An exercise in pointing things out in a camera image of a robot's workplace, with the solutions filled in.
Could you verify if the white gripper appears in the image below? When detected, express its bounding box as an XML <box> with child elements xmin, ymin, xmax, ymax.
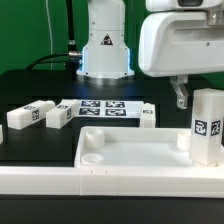
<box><xmin>138</xmin><ymin>12</ymin><xmax>224</xmax><ymax>109</ymax></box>

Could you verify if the white desk top tray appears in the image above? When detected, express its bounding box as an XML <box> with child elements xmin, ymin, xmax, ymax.
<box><xmin>74</xmin><ymin>126</ymin><xmax>192</xmax><ymax>168</ymax></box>

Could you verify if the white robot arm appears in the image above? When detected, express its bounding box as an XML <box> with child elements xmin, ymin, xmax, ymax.
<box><xmin>77</xmin><ymin>0</ymin><xmax>224</xmax><ymax>109</ymax></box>

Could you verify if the white marker sheet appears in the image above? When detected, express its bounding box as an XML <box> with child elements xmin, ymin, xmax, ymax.
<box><xmin>60</xmin><ymin>98</ymin><xmax>145</xmax><ymax>119</ymax></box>

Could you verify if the white L-shaped fence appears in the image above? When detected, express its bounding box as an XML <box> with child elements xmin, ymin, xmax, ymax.
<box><xmin>0</xmin><ymin>129</ymin><xmax>224</xmax><ymax>199</ymax></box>

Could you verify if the black cable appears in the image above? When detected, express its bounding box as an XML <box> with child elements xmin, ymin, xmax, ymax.
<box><xmin>25</xmin><ymin>0</ymin><xmax>83</xmax><ymax>71</ymax></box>

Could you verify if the white cable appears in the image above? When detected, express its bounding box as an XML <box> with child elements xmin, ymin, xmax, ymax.
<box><xmin>45</xmin><ymin>0</ymin><xmax>54</xmax><ymax>71</ymax></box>

